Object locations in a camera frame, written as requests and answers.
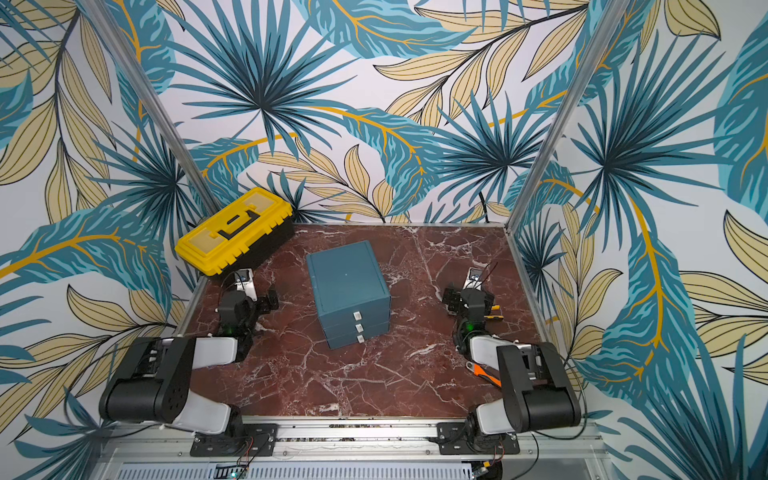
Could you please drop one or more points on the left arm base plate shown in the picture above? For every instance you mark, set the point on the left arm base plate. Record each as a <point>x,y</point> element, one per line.
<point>235,440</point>

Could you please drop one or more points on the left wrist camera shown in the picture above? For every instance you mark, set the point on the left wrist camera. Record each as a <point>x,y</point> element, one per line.
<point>245,283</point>

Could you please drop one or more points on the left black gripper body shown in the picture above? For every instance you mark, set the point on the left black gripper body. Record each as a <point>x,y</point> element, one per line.
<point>259,307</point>

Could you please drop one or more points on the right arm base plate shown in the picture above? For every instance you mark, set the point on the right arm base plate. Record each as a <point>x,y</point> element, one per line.
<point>477,438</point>

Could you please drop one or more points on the teal three-drawer cabinet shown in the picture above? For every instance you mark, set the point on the teal three-drawer cabinet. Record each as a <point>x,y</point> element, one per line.
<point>352,299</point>

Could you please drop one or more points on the left aluminium corner post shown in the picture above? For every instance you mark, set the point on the left aluminium corner post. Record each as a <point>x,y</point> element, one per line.
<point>107,28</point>

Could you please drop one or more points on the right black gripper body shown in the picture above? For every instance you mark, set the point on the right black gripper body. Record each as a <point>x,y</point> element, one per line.
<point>452,299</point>

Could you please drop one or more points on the right aluminium corner post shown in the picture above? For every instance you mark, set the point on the right aluminium corner post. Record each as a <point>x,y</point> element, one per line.
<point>582,75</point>

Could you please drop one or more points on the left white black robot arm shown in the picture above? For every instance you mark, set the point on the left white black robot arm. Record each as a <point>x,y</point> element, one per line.
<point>152,382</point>

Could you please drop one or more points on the aluminium front rail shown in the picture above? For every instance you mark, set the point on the aluminium front rail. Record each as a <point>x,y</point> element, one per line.
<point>357,448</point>

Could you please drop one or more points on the yellow black toolbox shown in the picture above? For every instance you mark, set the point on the yellow black toolbox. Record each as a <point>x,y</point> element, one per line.
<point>243,234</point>

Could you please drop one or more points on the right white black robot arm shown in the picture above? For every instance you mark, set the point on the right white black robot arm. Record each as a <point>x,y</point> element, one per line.
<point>536,392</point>

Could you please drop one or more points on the yellow handled pliers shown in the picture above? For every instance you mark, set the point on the yellow handled pliers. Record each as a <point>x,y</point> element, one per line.
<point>494,313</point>

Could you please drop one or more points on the aluminium corner post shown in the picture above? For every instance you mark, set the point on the aluminium corner post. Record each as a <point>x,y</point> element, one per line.
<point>107,28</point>
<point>582,75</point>

